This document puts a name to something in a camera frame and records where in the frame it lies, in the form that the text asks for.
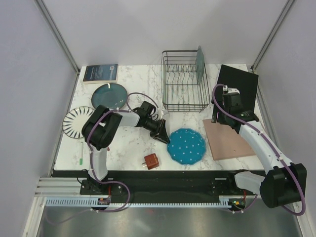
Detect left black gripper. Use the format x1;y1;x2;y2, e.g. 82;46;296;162
143;117;169;144

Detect blue polka dot plate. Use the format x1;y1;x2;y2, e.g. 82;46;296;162
167;128;206;165

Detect wire dish rack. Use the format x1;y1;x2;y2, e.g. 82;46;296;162
161;49;211;112

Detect grey-green round plate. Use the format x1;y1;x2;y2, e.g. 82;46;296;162
196;46;205;84

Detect dark teal floral plate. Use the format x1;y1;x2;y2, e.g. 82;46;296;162
91;83;128;109

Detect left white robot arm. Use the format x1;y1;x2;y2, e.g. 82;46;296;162
80;101;170;195

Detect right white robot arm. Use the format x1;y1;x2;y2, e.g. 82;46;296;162
212;88;307;216

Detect pink board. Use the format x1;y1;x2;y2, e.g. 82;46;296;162
203;119;255;160

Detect red cube power adapter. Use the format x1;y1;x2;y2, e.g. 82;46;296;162
142;153;159;170

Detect black board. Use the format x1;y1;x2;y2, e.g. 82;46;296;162
217;65;259;111

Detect white green marker pen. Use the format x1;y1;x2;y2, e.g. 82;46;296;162
79;142;84;165

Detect white striped plate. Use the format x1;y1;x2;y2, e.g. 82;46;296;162
62;106;95;139

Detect dark blue book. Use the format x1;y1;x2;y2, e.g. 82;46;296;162
82;64;118;84

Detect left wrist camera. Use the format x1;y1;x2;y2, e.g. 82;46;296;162
160;109;169;118

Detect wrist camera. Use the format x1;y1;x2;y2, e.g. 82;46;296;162
223;85;240;94
160;109;169;118

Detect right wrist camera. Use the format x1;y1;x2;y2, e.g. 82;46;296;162
223;85;240;94

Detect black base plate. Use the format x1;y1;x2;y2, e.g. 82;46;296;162
52;170;255;202

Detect white slotted cable duct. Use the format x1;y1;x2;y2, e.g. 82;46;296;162
45;197;232;208

